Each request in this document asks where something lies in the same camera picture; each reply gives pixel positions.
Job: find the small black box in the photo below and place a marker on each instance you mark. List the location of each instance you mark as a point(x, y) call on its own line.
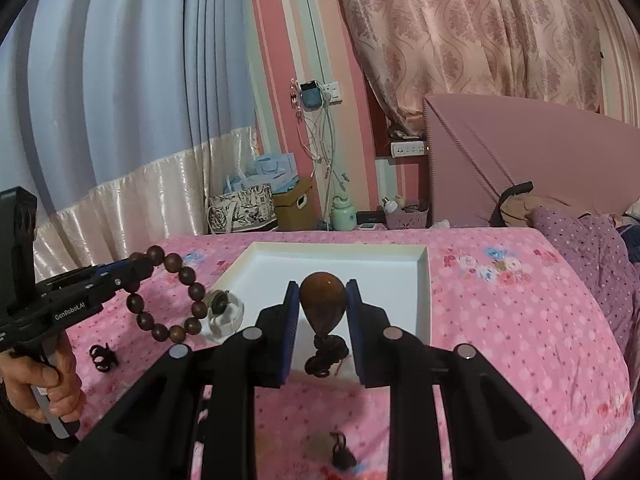
point(371, 219)

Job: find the black hair claw clip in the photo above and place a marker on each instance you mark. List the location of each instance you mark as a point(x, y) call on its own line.
point(102, 357)

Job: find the dark blue patterned blanket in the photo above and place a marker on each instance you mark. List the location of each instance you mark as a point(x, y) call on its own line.
point(631, 245)

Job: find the white wall socket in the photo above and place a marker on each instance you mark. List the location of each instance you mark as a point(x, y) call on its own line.
point(331, 91)

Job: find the pink floral bed sheet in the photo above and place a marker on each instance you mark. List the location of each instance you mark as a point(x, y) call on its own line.
point(500, 335)

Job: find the white light bulb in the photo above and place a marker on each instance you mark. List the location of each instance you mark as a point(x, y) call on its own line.
point(390, 203)

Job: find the white shallow tray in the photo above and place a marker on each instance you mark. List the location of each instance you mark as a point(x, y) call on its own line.
point(350, 265)

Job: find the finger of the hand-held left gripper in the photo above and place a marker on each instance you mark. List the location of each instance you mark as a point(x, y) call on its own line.
point(112, 267)
point(132, 280)

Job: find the pink patterned curtain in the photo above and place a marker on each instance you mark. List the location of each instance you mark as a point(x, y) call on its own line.
point(465, 35)

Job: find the brown cardboard box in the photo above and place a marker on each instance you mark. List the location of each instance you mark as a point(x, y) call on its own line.
point(295, 207)

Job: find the blue and cream curtain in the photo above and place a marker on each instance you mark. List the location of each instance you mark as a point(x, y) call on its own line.
point(110, 85)

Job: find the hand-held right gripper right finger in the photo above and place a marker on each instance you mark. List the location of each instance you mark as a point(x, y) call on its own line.
point(356, 340)

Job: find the pink ribbed headboard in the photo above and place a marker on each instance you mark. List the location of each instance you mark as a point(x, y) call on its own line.
point(525, 145)

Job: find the light blue paper bag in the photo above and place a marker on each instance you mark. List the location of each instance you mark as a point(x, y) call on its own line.
point(272, 167)

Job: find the purple dotted quilt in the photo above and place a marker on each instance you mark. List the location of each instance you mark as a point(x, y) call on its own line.
point(585, 255)

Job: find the black and white patterned bag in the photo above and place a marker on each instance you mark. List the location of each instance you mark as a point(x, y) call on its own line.
point(240, 212)

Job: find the pink plastic basket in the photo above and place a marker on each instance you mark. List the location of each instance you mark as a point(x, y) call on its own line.
point(406, 220)

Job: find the white power strip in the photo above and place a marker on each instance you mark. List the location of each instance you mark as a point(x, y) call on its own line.
point(407, 149)

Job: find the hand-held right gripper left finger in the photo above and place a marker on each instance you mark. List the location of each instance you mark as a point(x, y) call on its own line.
point(290, 340)

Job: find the person's left hand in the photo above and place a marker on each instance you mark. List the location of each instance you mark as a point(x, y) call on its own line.
point(35, 382)

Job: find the mint green bottle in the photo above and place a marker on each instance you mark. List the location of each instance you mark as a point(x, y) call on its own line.
point(343, 217)

